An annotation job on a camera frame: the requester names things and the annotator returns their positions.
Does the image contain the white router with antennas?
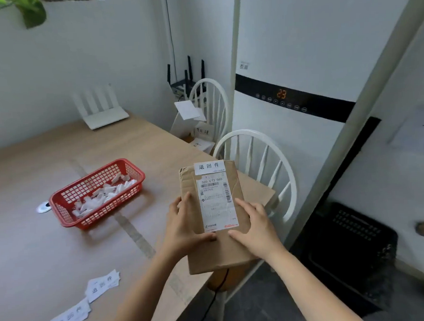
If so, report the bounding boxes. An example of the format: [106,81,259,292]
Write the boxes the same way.
[71,83,131,132]

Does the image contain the blank white paper sheet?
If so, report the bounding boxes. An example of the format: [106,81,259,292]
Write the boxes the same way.
[174,99,207,123]

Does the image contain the person's left forearm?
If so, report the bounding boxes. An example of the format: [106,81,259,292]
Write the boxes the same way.
[85,250,193,321]

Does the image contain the brown cardboard parcel with label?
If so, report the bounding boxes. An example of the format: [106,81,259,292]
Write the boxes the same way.
[178,157,281,276]

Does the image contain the person's right hand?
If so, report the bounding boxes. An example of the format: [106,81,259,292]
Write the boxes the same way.
[226,196,287,264]

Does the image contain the white standing air conditioner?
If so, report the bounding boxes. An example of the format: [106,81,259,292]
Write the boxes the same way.
[224,0,424,250]

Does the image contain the red plastic mesh basket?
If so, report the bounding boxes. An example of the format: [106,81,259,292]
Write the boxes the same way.
[47,157,148,232]

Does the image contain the white paper sign with writing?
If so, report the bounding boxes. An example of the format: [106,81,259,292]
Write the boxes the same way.
[189,137,216,155]
[192,121,216,143]

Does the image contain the black plastic crate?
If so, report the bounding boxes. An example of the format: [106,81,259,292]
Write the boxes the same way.
[299,199,403,319]

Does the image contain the person's right forearm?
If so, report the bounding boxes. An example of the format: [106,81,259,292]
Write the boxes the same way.
[266,246,366,321]

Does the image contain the pile of white paper slips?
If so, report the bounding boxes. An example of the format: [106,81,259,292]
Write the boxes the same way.
[70,172,140,220]

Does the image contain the person's left hand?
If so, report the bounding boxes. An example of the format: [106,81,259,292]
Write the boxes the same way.
[157,191,218,263]

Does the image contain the black router with antennas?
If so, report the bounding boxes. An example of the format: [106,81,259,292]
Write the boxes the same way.
[166,55,208,98]

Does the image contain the white wooden spindle chair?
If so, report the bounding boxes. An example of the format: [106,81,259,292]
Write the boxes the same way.
[167,77,233,158]
[199,127,305,321]

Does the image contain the green plant leaves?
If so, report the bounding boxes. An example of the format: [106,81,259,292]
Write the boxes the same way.
[0,0,48,31]

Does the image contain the paper sheet with black writing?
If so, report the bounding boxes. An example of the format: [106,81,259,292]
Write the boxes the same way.
[386,102,424,161]

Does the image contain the white printed paper labels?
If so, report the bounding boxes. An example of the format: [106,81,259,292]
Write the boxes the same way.
[45,298,92,321]
[84,269,123,303]

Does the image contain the thin black wall cable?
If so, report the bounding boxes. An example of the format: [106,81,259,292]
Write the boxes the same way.
[164,0,177,84]

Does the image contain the black power cable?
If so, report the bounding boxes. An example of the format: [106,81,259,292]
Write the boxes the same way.
[190,268,232,321]

